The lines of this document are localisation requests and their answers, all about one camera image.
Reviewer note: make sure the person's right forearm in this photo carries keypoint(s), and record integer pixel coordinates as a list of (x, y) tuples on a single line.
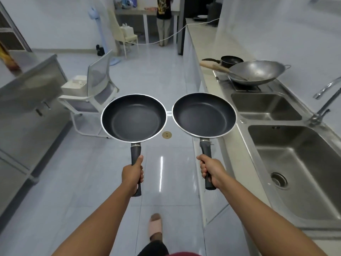
[(263, 218)]

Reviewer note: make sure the black object on floor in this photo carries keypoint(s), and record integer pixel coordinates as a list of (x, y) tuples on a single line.
[(100, 50)]

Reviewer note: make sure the person's right hand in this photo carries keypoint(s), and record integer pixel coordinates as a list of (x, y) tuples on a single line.
[(211, 170)]

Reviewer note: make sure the black frying pan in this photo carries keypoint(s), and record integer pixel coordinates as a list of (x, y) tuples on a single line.
[(134, 117), (203, 114)]

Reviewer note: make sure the person's left forearm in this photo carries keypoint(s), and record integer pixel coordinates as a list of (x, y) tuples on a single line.
[(101, 223)]

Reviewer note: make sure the small steel sink basin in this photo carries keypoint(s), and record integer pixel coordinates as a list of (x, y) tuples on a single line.
[(265, 106)]

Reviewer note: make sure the light blue standing fan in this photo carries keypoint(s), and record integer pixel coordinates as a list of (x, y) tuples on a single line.
[(98, 31)]

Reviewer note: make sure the white box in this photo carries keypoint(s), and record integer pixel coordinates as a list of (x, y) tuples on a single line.
[(76, 86)]

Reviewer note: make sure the steel wok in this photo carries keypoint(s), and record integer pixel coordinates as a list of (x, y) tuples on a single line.
[(255, 71)]

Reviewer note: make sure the person's left hand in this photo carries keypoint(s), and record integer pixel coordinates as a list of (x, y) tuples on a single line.
[(131, 175)]

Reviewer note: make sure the person's leg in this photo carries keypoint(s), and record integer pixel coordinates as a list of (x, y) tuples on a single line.
[(155, 246)]

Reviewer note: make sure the large steel sink basin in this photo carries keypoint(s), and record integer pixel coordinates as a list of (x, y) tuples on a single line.
[(301, 167)]

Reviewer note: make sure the grey desk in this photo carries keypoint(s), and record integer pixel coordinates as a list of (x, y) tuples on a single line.
[(145, 13)]

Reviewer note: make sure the white mesh office chair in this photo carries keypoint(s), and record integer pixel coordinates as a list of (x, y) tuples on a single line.
[(93, 87)]

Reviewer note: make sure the beige chair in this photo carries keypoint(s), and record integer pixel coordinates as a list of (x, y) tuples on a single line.
[(123, 31)]

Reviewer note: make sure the person's left thumb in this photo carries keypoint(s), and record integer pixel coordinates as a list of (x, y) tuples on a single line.
[(138, 160)]

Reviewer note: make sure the window frame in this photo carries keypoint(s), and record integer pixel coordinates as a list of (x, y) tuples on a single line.
[(12, 34)]

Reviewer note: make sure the chrome faucet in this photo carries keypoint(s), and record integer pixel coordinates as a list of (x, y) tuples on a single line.
[(323, 103)]

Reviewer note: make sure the brass floor drain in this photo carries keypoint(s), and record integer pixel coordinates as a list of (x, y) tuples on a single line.
[(167, 134)]

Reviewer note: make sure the small black saucepan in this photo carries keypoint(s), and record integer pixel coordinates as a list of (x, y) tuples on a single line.
[(231, 61)]

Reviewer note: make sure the person's maroon shirt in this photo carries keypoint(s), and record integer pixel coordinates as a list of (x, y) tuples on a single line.
[(183, 253)]

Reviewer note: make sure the white kitchen counter cabinet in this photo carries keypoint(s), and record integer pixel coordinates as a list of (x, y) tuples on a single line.
[(210, 125)]

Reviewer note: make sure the white bag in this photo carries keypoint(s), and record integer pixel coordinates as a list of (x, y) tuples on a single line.
[(126, 30)]

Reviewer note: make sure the gas stove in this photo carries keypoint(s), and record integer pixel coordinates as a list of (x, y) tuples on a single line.
[(239, 85)]

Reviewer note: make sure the stainless steel cabinet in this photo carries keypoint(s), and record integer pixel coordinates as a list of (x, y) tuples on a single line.
[(26, 109)]

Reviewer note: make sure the person's pink slipper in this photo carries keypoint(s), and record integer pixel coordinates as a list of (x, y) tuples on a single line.
[(155, 223)]

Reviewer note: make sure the person's right thumb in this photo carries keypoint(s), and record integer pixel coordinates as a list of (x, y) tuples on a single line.
[(203, 157)]

